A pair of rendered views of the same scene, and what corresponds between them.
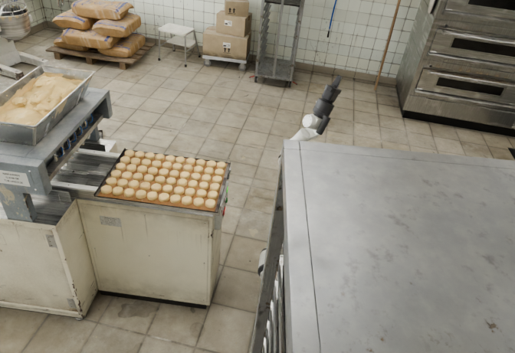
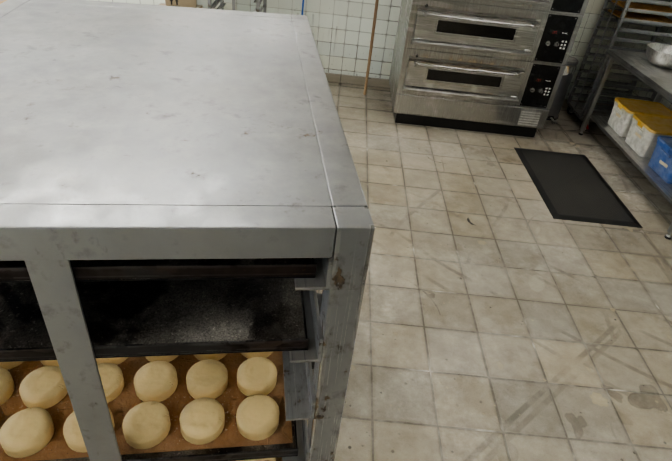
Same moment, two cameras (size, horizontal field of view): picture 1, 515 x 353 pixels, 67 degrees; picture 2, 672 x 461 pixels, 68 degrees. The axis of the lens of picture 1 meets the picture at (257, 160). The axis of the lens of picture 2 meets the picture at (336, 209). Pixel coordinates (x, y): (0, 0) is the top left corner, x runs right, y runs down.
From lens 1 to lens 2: 0.59 m
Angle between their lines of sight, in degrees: 8
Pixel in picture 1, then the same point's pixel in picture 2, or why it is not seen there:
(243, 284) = not seen: hidden behind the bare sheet
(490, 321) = (116, 76)
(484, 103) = (483, 97)
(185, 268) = not seen: hidden behind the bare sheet
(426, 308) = (52, 70)
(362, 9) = not seen: outside the picture
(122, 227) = not seen: outside the picture
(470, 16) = not seen: outside the picture
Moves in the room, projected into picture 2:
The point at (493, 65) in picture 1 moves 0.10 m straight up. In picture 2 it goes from (485, 50) to (488, 39)
